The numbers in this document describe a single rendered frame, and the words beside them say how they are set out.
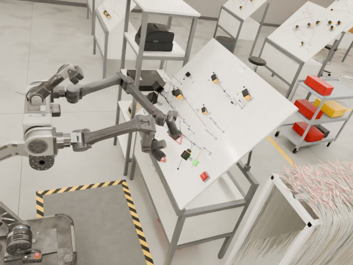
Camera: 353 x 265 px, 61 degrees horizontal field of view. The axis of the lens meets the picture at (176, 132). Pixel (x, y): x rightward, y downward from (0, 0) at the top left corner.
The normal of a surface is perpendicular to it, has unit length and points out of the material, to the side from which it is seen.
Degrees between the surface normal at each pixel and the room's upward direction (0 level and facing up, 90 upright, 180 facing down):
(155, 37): 90
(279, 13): 90
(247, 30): 90
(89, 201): 0
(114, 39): 90
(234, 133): 52
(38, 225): 0
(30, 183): 0
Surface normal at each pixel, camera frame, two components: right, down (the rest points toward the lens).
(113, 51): 0.34, 0.60
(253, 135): -0.60, -0.44
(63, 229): 0.19, -0.80
